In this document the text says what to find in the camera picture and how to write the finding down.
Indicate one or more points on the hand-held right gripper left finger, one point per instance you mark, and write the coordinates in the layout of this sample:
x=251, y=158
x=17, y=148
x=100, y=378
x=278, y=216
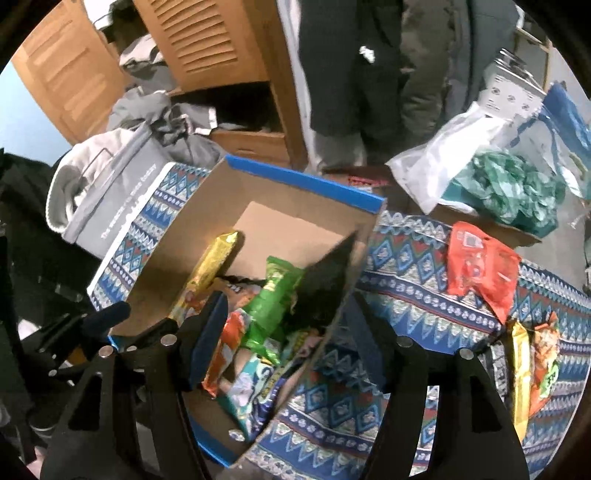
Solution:
x=210, y=337

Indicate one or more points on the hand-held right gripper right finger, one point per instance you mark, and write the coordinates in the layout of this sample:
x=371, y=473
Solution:
x=364, y=341

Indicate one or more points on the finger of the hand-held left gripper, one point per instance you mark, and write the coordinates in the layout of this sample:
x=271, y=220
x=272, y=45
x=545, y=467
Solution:
x=108, y=316

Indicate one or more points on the orange packet with white print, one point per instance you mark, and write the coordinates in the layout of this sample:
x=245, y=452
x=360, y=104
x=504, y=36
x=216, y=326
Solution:
x=228, y=341

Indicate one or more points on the long yellow snack packet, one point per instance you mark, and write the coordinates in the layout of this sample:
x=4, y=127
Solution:
x=207, y=277

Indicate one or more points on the bright green snack packet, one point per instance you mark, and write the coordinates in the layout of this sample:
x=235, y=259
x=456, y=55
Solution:
x=270, y=304

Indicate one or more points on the teal snack packet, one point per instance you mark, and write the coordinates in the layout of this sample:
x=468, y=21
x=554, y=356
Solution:
x=251, y=392

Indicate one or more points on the black snack packet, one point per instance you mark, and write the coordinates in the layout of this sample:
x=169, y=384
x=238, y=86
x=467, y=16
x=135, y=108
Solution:
x=323, y=286

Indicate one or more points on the blue cardboard box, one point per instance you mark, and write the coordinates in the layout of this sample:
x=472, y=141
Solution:
x=286, y=221

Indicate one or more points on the blue patterned blanket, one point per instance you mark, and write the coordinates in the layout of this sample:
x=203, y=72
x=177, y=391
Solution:
x=415, y=286

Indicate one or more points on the grey storage bag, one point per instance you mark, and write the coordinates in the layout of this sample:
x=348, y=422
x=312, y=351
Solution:
x=115, y=194

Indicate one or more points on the orange transparent snack packet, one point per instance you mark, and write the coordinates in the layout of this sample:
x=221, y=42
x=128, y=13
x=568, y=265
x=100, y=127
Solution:
x=480, y=272

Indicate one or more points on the small yellow snack packet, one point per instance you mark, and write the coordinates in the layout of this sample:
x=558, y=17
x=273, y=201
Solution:
x=519, y=369

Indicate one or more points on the orange packet with green label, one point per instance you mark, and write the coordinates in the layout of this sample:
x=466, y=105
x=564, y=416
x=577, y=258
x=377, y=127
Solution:
x=545, y=360

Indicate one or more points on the white plastic bag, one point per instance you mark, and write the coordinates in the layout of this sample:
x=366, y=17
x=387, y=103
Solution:
x=434, y=170

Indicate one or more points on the grey clothes pile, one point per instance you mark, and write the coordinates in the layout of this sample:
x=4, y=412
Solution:
x=152, y=124

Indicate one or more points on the green checked cloth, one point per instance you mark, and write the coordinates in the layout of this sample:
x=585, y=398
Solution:
x=503, y=184

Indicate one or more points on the wooden wardrobe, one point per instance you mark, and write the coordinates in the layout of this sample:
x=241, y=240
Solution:
x=60, y=69

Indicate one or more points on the black coat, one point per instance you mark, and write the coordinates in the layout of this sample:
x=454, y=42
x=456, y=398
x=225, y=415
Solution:
x=346, y=69

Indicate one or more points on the olive jacket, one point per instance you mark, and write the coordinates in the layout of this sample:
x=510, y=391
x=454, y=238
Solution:
x=429, y=69

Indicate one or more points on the louvred wooden wardrobe door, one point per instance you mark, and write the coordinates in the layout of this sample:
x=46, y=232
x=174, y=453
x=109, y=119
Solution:
x=203, y=41

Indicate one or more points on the white shirt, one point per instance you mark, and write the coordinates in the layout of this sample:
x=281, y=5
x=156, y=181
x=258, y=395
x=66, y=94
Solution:
x=291, y=55

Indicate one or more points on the blue plastic bag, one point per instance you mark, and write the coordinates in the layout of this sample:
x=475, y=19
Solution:
x=563, y=120

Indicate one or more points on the wooden shelf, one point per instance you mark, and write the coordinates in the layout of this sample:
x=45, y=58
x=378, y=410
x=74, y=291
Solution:
x=547, y=50

